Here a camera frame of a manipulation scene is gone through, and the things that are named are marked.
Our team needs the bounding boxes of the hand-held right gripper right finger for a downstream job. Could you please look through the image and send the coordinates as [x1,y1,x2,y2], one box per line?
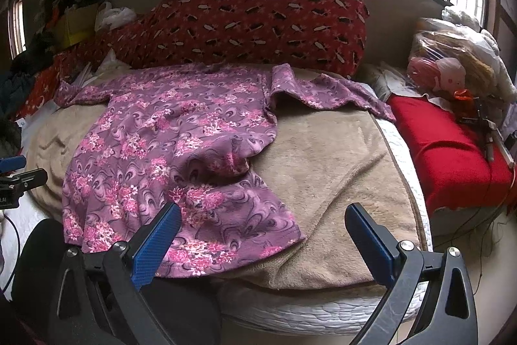
[344,203,479,345]

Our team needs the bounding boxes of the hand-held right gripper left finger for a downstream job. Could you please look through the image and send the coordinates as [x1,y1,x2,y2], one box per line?
[48,202,182,345]

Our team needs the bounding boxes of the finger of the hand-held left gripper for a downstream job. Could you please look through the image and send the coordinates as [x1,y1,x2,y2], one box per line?
[0,155,27,173]
[0,168,48,193]

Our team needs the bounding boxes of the purple floral shirt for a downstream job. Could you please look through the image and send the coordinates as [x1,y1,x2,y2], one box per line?
[54,63,397,278]

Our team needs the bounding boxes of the dark clothes heap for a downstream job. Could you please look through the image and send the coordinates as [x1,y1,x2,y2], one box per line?
[0,42,56,117]

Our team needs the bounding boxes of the dark cloth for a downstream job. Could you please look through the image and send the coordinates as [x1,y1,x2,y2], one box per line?
[10,218,222,345]

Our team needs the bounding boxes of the white quilted mattress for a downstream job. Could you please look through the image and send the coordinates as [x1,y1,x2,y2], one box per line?
[0,114,435,326]

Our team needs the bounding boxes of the beige fleece blanket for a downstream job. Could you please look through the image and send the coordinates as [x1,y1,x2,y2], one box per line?
[22,64,423,291]

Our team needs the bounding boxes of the red plush cushion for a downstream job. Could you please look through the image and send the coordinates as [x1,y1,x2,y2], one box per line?
[387,94,516,217]

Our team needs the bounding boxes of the white papers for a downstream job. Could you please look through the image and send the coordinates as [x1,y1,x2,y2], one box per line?
[68,49,135,88]

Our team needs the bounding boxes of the small side window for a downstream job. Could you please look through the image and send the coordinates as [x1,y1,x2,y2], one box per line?
[10,0,26,59]

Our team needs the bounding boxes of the yellow box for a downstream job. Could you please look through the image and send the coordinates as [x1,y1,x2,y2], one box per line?
[52,3,102,49]

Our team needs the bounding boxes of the grey metal tool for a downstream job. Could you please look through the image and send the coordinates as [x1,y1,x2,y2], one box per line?
[456,98,517,168]

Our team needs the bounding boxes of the white plastic bag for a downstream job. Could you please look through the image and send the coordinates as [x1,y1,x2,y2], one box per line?
[94,1,138,31]

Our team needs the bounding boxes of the pink plush toy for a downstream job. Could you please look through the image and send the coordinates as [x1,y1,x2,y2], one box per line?
[407,57,466,93]

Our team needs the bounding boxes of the red patterned quilt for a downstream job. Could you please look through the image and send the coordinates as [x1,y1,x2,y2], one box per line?
[16,0,371,120]

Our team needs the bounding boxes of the black cable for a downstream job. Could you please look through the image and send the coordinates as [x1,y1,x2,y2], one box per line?
[0,208,22,291]

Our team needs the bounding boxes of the thin dark cable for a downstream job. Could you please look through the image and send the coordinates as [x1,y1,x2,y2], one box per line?
[435,167,517,238]

